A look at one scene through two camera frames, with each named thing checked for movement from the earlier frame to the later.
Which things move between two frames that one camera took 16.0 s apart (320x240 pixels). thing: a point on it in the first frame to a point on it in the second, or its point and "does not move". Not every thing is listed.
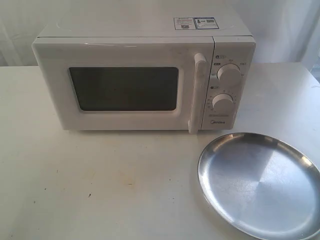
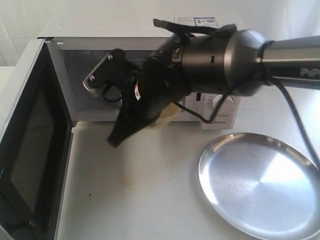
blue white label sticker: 195,23 does not move
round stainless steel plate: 261,185 does not move
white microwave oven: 126,83 to 34,149
